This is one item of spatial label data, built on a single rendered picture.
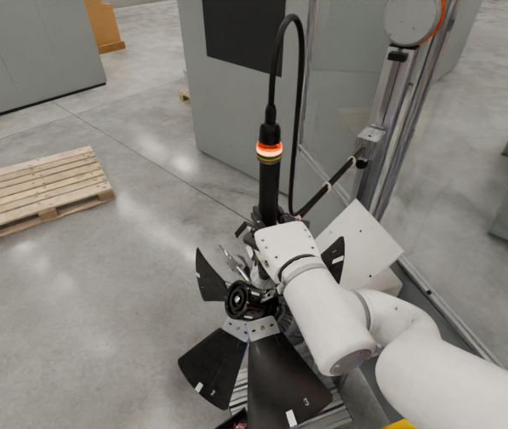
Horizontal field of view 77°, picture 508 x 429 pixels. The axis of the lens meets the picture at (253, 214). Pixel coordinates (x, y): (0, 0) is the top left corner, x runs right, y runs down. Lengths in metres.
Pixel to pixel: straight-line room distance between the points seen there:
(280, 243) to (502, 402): 0.36
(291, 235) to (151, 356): 1.89
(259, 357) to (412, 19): 1.03
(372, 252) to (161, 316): 1.76
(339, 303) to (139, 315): 2.16
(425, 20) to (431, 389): 0.96
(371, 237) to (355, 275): 0.13
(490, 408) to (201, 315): 2.20
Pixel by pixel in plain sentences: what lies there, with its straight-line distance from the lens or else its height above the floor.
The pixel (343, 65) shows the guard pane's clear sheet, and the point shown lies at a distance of 1.70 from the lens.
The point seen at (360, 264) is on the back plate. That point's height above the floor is 1.27.
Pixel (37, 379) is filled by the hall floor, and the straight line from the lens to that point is 2.58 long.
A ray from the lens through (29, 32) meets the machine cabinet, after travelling 6.14.
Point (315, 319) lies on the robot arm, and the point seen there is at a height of 1.66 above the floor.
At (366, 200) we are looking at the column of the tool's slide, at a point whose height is 1.23.
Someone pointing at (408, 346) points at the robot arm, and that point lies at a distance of 0.38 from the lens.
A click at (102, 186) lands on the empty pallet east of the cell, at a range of 3.55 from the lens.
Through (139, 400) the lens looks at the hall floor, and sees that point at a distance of 2.27.
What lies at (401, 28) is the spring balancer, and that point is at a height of 1.85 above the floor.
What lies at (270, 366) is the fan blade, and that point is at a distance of 0.95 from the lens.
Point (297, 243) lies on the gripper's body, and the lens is 0.56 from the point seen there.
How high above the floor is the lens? 2.06
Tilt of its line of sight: 41 degrees down
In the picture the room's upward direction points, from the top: straight up
